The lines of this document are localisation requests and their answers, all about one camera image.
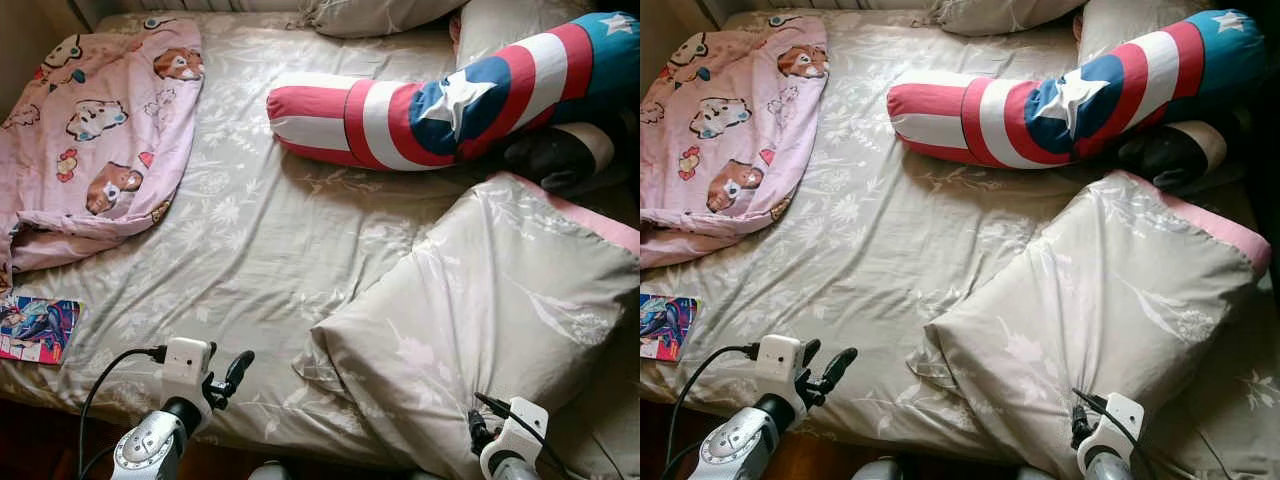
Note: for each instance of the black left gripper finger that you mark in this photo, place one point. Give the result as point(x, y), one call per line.
point(240, 368)
point(215, 357)
point(811, 352)
point(840, 365)

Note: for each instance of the large beige floral pillow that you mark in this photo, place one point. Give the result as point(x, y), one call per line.
point(1100, 300)
point(480, 300)

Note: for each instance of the colourful comic book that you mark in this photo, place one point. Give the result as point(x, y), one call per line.
point(665, 328)
point(40, 330)

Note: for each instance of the silver robot left leg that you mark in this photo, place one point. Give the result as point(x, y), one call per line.
point(880, 470)
point(270, 472)

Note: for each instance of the beige floral bed sheet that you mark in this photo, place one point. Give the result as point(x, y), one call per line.
point(270, 240)
point(900, 240)

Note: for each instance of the pink cartoon print quilt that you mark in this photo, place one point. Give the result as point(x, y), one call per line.
point(110, 110)
point(740, 110)

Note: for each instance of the red white blue bolster pillow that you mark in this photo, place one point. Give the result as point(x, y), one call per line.
point(1100, 95)
point(480, 100)

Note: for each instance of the flat beige pillow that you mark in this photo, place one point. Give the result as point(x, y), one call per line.
point(1000, 15)
point(370, 15)

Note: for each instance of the plain white pillow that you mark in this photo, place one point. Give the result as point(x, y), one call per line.
point(1120, 30)
point(500, 30)

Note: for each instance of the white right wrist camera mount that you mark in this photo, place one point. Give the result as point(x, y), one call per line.
point(520, 430)
point(1115, 430)

